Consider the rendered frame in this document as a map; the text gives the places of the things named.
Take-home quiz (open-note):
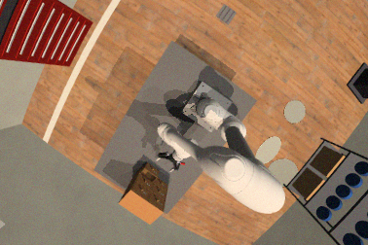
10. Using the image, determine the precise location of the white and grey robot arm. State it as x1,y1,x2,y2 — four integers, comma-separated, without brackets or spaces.
157,92,285,214

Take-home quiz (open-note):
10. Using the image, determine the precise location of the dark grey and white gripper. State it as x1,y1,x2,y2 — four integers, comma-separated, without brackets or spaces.
156,152,181,172

